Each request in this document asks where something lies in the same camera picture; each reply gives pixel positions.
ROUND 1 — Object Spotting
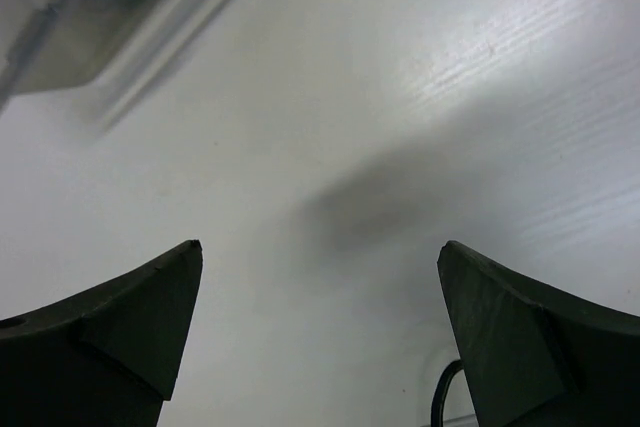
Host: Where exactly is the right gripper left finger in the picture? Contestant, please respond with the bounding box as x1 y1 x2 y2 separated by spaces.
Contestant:
1 240 203 426

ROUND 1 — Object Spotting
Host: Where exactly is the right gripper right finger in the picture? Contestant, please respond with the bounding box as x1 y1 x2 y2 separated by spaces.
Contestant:
437 241 639 426

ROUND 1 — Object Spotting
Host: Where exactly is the clear plastic bin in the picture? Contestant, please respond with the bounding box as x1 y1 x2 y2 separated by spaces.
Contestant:
1 0 233 133

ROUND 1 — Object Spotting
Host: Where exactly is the black cable at base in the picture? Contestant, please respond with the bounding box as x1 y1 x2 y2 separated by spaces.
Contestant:
430 360 469 427

